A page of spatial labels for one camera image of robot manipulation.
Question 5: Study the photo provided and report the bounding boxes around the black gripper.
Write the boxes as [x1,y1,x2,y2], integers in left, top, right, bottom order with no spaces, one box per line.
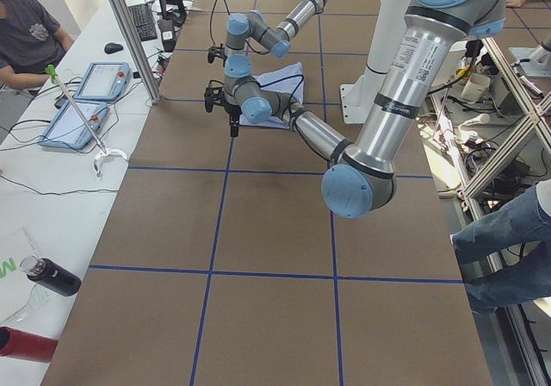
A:
[207,43,227,64]
[204,86,241,138]

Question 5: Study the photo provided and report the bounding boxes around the black keyboard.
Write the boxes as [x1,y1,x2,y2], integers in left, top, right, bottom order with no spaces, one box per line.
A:
[127,3,158,41]

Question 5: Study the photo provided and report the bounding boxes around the blue teach pendant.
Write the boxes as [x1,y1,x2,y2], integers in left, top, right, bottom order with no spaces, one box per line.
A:
[73,62,132,102]
[39,101,109,150]

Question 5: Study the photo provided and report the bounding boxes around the seated person grey shirt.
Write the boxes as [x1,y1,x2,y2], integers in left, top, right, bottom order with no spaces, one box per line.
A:
[1,0,74,90]

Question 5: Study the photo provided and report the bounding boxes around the reacher grabber stick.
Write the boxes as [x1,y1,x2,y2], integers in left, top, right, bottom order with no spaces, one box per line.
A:
[46,64,129,177]

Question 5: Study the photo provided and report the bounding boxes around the blue striped button shirt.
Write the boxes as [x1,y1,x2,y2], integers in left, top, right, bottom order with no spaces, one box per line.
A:
[239,61,304,129]

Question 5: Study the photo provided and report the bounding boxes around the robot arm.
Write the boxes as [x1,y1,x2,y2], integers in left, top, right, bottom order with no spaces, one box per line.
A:
[204,0,505,218]
[207,0,328,64]

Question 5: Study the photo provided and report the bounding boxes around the black computer mouse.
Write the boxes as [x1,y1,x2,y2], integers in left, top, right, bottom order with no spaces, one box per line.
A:
[103,42,124,54]

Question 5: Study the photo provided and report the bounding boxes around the standing person blue jeans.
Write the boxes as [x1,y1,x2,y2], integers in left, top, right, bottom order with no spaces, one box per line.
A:
[449,182,551,316]

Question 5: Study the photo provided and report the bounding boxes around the lower blue teach pendant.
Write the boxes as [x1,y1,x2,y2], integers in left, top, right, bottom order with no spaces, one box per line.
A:
[39,101,109,150]

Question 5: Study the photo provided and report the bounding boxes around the aluminium frame post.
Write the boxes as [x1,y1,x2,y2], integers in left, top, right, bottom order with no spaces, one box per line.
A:
[108,0,161,104]

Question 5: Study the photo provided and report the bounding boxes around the upper blue teach pendant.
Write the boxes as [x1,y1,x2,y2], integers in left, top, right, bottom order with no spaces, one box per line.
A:
[73,62,132,102]

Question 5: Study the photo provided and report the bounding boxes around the black water bottle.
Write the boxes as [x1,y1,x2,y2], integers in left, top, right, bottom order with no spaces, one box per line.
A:
[20,255,81,296]

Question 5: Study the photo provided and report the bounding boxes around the red bottle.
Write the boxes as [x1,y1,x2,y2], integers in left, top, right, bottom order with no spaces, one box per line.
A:
[1,327,58,363]

